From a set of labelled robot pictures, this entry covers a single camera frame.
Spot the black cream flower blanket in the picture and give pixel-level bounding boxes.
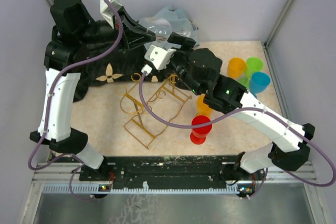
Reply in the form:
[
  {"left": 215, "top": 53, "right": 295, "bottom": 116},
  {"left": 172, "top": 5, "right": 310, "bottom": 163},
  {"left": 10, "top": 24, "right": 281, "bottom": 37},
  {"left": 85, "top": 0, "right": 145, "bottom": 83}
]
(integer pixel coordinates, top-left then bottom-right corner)
[{"left": 73, "top": 44, "right": 173, "bottom": 102}]

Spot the green wine glass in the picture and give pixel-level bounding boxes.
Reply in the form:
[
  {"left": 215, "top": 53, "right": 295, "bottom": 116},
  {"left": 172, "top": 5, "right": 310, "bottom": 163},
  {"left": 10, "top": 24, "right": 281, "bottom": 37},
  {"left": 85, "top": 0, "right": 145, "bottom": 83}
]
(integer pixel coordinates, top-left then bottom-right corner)
[{"left": 238, "top": 57, "right": 264, "bottom": 89}]

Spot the grey blue folded cloth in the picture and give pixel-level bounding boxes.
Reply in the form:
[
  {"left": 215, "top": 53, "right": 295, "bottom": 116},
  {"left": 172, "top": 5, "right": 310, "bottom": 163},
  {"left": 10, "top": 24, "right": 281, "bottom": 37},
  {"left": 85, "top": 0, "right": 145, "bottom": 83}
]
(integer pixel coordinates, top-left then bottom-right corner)
[{"left": 139, "top": 5, "right": 200, "bottom": 49}]

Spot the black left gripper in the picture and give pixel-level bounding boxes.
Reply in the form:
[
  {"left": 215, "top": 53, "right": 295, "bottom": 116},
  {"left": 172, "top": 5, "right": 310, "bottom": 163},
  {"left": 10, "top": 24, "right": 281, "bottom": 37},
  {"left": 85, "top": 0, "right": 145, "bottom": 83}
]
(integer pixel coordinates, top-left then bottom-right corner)
[{"left": 78, "top": 6, "right": 157, "bottom": 54}]

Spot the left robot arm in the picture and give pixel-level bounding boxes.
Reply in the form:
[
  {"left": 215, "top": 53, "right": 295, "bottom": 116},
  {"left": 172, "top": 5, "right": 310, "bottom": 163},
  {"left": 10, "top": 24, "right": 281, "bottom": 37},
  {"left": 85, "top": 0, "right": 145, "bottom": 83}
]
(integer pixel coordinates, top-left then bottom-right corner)
[{"left": 29, "top": 0, "right": 155, "bottom": 180}]

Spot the orange yellow wine glass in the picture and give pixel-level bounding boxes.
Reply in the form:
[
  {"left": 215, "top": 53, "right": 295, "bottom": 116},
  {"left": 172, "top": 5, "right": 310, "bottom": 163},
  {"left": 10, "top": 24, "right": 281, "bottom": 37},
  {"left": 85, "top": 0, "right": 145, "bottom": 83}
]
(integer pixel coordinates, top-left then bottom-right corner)
[{"left": 196, "top": 94, "right": 214, "bottom": 118}]

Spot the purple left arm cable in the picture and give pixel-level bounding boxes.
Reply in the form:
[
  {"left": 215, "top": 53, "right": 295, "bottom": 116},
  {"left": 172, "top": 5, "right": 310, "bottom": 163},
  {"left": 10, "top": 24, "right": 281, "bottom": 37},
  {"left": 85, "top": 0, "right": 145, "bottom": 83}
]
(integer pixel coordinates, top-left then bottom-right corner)
[{"left": 27, "top": 0, "right": 124, "bottom": 202}]

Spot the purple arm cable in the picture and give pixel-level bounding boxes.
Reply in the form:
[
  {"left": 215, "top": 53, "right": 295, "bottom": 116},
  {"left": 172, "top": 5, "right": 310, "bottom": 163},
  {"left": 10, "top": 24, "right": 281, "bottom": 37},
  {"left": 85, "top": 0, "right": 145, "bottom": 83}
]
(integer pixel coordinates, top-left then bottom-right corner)
[
  {"left": 138, "top": 73, "right": 336, "bottom": 200},
  {"left": 27, "top": 0, "right": 124, "bottom": 202}
]

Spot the gold wire glass rack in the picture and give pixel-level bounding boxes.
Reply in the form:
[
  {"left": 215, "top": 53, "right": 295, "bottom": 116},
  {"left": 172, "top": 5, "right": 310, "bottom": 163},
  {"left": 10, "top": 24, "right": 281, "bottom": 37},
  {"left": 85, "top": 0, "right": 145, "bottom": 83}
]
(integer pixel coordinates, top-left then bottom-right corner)
[{"left": 119, "top": 74, "right": 192, "bottom": 150}]

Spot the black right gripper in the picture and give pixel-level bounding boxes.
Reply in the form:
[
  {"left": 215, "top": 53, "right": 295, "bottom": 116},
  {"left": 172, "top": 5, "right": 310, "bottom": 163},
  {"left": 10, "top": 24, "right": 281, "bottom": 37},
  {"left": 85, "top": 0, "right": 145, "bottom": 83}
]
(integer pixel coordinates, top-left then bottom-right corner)
[{"left": 151, "top": 32, "right": 203, "bottom": 97}]

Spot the blue wine glass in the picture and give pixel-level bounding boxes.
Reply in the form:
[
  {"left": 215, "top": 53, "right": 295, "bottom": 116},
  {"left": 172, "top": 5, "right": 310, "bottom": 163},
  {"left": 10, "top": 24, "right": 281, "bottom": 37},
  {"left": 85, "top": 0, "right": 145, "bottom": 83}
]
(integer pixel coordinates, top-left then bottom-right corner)
[{"left": 249, "top": 72, "right": 270, "bottom": 98}]

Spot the red wine glass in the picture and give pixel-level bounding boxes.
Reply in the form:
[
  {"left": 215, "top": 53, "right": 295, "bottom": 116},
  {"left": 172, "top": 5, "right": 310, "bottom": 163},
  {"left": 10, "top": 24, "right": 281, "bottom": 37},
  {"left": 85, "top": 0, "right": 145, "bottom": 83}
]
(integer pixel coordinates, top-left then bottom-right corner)
[{"left": 190, "top": 115, "right": 212, "bottom": 145}]

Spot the clear wine glass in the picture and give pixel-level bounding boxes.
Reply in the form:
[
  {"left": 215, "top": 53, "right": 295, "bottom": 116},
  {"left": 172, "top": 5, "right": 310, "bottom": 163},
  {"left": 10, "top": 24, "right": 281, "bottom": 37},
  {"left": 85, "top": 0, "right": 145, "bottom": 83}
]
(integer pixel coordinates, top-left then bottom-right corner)
[{"left": 139, "top": 17, "right": 198, "bottom": 42}]

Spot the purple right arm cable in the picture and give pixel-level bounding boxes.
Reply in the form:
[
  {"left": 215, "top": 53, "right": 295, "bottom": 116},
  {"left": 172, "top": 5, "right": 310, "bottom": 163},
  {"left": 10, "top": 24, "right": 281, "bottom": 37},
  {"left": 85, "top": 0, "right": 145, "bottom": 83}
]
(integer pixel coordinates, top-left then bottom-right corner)
[{"left": 138, "top": 73, "right": 336, "bottom": 200}]

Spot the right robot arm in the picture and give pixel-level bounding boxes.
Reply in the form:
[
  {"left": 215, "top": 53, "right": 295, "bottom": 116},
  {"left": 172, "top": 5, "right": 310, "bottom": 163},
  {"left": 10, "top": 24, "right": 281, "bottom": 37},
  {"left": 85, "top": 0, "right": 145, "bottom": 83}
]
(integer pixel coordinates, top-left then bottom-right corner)
[{"left": 168, "top": 33, "right": 314, "bottom": 180}]

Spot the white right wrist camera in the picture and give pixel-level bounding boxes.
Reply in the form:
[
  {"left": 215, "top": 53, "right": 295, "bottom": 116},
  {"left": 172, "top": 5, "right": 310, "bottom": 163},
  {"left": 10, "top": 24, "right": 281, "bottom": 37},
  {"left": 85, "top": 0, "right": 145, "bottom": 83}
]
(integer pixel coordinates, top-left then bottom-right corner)
[{"left": 141, "top": 45, "right": 176, "bottom": 76}]

